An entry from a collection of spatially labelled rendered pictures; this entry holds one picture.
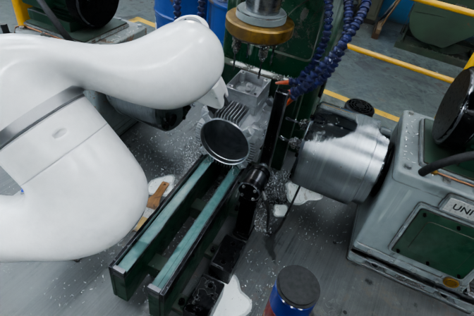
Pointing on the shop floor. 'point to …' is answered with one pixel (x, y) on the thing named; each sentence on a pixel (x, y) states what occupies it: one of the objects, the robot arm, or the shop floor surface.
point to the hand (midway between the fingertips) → (212, 106)
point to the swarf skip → (441, 19)
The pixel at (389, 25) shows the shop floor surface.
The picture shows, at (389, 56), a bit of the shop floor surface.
